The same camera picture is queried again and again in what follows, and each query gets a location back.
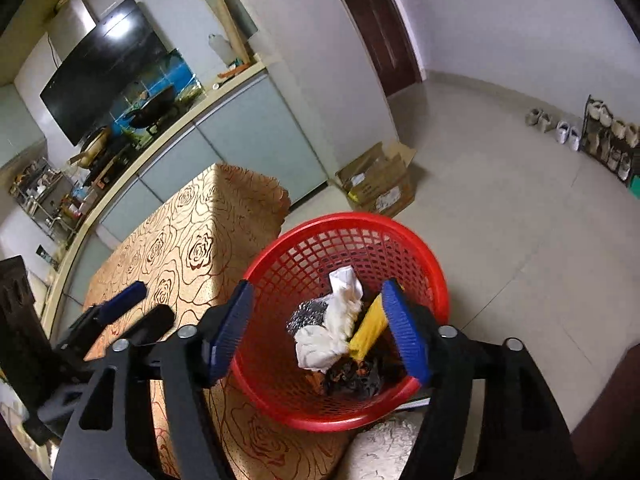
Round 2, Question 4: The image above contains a metal shoe rack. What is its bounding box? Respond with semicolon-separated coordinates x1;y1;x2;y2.
582;94;640;183

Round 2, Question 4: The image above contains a dark brown door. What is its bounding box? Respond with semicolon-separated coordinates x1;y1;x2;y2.
320;0;426;97

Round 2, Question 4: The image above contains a black range hood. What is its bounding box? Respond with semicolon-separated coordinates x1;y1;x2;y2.
39;0;173;147

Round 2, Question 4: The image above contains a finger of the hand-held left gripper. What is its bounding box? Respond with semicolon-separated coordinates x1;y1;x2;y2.
55;281;148;350
119;304;177;350

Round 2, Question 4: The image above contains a wooden cutting board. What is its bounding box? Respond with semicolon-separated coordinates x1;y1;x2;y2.
216;0;253;63

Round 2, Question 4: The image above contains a red plastic mesh basket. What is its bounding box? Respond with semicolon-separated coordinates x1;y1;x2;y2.
229;212;450;433

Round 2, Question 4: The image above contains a rose-patterned gold tablecloth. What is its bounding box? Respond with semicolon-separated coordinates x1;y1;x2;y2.
82;162;351;480

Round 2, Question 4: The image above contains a cardboard box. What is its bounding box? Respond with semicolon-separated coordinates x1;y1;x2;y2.
336;141;418;218

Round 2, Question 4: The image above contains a dark brown object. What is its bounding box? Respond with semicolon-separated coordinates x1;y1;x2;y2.
570;345;640;480

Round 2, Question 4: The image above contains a metal spice rack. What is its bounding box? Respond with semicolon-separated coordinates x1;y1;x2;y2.
9;157;81;241

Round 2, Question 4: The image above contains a kitchen counter with cabinets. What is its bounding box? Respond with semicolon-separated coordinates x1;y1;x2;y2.
40;57;328;331

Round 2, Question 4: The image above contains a cluster of pale shoes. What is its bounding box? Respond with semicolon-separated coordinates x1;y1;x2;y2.
587;101;640;180

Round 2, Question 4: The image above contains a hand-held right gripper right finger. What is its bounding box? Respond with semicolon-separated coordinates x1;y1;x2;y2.
381;278;583;480

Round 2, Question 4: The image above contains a yellow packet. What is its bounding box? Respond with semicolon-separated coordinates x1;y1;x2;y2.
347;294;390;361

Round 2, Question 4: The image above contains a pale wall cabinet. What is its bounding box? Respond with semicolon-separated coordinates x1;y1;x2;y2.
0;85;48;171

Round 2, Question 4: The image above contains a black wok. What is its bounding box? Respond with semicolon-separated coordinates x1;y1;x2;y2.
127;87;180;133

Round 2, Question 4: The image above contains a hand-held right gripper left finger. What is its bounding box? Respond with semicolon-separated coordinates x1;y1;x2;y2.
52;280;255;480

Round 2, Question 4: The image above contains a black plastic wrapper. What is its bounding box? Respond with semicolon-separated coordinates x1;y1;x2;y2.
322;357;401;401

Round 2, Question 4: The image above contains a grey speckled wrapper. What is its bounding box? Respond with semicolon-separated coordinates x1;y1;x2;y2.
286;296;333;341

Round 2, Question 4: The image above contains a white fluffy cloth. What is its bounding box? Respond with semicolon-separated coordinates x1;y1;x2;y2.
335;417;426;480

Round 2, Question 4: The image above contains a yellow cooking pot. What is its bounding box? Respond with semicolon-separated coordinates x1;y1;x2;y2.
69;127;113;168

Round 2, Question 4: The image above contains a gas stove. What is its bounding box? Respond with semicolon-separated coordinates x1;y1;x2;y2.
85;110;186;188

